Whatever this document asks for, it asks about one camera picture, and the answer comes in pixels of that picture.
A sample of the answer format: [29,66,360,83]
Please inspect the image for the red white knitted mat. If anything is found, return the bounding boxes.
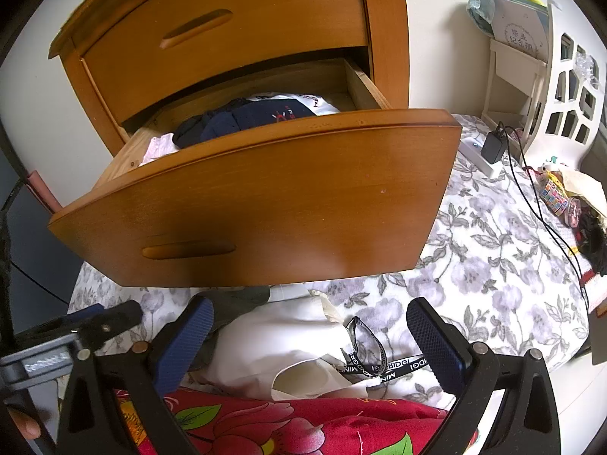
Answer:
[581,270,607,316]

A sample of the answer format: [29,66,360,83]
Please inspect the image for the white openwork rack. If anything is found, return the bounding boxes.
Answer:
[481,0,607,168]

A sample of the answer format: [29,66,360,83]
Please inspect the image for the pale booklet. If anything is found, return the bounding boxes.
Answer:
[492,0,550,60]

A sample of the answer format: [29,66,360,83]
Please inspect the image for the person's left hand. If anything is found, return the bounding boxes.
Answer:
[9,409,44,441]

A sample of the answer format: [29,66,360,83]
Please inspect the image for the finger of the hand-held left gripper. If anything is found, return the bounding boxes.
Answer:
[71,300,144,354]
[28,302,106,333]

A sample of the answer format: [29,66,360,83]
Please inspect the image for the pink board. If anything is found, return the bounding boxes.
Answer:
[27,171,63,214]

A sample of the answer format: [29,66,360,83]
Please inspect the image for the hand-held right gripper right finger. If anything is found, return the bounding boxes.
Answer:
[407,298,563,455]

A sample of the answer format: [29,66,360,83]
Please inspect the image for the dark blue cabinet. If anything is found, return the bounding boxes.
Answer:
[0,152,81,328]

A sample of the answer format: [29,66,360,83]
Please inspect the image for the red floral cloth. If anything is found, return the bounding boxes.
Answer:
[113,386,451,455]

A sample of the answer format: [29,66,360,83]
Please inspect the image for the thin black cable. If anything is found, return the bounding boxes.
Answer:
[0,177,72,337]

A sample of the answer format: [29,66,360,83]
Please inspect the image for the black lettered lanyard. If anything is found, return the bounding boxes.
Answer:
[332,315,433,388]

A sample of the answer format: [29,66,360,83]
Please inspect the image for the white power strip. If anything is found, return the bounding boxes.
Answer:
[458,136,503,175]

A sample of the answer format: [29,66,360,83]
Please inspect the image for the cream cloth bag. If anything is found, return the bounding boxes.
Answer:
[560,171,603,200]

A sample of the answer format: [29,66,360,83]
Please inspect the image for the teal plastic bag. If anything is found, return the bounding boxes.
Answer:
[467,0,498,34]

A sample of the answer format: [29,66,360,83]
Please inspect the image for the pale pink garment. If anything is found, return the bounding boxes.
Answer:
[139,133,180,168]

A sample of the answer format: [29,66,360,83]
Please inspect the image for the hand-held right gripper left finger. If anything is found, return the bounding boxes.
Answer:
[57,295,215,455]

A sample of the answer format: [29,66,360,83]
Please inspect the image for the black charger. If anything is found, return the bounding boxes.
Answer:
[481,126,508,163]

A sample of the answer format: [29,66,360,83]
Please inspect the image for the white lettered garment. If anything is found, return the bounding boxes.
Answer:
[247,93,341,117]

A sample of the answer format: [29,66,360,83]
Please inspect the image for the clear plastic bag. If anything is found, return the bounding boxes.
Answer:
[575,52,601,87]

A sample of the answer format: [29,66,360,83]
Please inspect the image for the dark grey garment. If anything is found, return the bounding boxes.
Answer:
[189,286,272,371]

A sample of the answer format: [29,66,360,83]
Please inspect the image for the large white garment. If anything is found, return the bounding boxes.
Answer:
[209,289,382,399]

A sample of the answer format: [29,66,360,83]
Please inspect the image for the navy garment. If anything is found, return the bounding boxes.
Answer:
[199,99,318,144]

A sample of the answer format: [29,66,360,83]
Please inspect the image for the grey floral blanket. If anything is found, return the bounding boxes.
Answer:
[66,113,591,411]

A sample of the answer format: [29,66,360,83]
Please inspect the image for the cream garment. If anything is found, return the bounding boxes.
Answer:
[272,290,354,400]

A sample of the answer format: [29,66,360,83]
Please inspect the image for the small white toy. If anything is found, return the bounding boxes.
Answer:
[538,156,565,177]

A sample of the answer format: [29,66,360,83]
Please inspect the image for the colourful toy blocks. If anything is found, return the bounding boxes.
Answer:
[541,177,570,214]

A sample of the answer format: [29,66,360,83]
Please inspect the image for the wooden nightstand drawer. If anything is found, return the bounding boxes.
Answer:
[78,0,371,126]
[47,57,464,290]

